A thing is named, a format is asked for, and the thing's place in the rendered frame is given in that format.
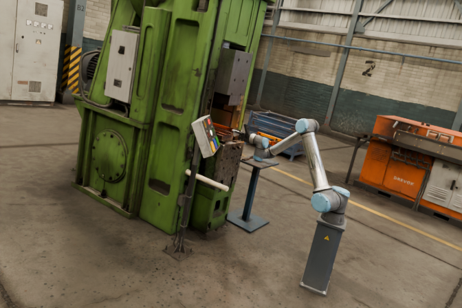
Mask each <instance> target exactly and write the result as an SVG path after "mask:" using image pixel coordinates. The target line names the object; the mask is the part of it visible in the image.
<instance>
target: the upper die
mask: <svg viewBox="0 0 462 308"><path fill-rule="evenodd" d="M212 101H214V102H218V103H221V104H224V105H240V101H241V96H232V95H225V94H222V93H217V92H214V96H213V100H212Z"/></svg>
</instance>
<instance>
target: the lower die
mask: <svg viewBox="0 0 462 308"><path fill-rule="evenodd" d="M217 131H219V133H218V132H217ZM215 132H216V133H217V137H218V139H219V140H223V141H224V142H229V141H232V138H233V135H234V134H233V133H231V134H230V135H229V133H226V132H224V131H220V130H218V129H215Z"/></svg>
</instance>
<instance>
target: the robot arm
mask: <svg viewBox="0 0 462 308"><path fill-rule="evenodd" d="M244 128H245V131H240V132H239V131H237V130H234V129H233V130H232V131H233V133H234V137H235V136H238V135H239V137H238V140H240V141H242V142H247V143H252V144H255V145H256V147H255V150H254V154H253V158H254V159H255V160H258V161H263V159H272V158H274V157H276V155H277V154H279V153H280V152H282V151H284V150H285V149H288V148H289V147H291V146H293V145H294V144H296V143H298V142H299V141H301V140H302V144H303V147H304V150H305V155H306V158H307V163H308V166H309V170H310V173H311V178H312V182H313V186H314V190H313V197H312V198H311V204H312V207H313V208H314V210H316V211H317V212H321V213H322V214H321V216H320V217H321V219H322V220H323V221H325V222H327V223H330V224H332V225H335V226H343V225H344V222H345V220H344V213H345V210H346V207H347V203H348V200H349V195H350V192H349V191H347V190H346V189H343V188H341V187H338V186H332V187H330V186H329V184H328V181H327V176H326V174H325V169H324V166H323V163H322V158H321V156H320V151H319V148H318V143H317V141H316V136H315V134H317V132H318V130H319V124H318V122H317V121H316V120H314V119H306V118H303V119H299V121H297V123H296V132H295V133H293V134H292V135H290V136H289V137H287V138H285V139H284V140H282V141H280V142H279V143H277V144H275V145H273V146H271V147H270V148H268V149H266V148H267V147H268V144H269V140H268V139H267V138H265V137H262V136H259V135H256V134H250V130H249V126H248V124H244Z"/></svg>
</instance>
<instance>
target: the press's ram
mask: <svg viewBox="0 0 462 308"><path fill-rule="evenodd" d="M251 60H252V54H251V53H247V52H242V51H239V50H235V49H229V48H225V47H223V49H222V53H221V60H220V63H219V71H218V74H217V81H216V85H215V89H214V91H215V92H217V93H220V94H225V95H232V96H244V94H245V88H246V84H247V80H248V74H249V70H250V64H251Z"/></svg>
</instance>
